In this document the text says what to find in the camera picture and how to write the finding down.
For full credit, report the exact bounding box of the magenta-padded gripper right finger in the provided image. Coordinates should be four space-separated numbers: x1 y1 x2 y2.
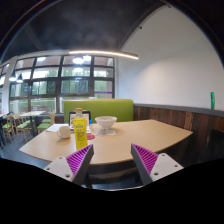
130 143 185 186

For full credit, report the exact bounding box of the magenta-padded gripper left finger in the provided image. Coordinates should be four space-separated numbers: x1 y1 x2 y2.
43 143 95 186

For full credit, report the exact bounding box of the yellow drink bottle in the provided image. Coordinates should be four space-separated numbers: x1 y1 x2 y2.
72 107 89 151

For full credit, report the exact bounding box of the white mug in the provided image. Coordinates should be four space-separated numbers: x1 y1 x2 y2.
56 125 72 140

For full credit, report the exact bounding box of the white paper booklet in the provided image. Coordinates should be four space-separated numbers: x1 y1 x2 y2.
45 123 70 133

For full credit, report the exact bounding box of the white paper napkin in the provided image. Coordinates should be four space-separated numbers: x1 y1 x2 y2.
96 128 117 137

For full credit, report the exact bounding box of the white bowl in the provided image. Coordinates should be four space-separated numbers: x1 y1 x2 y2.
94 115 118 131

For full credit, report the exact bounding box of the wooden dining table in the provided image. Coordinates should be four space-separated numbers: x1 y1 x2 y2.
19 110 46 119

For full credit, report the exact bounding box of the green upholstered bench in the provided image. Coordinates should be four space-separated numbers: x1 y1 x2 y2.
63 98 135 124

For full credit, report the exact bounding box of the green bottle on ledge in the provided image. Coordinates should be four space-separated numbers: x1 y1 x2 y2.
210 91 216 110

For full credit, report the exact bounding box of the long linear hanging light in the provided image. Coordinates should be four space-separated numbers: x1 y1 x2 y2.
68 49 140 61

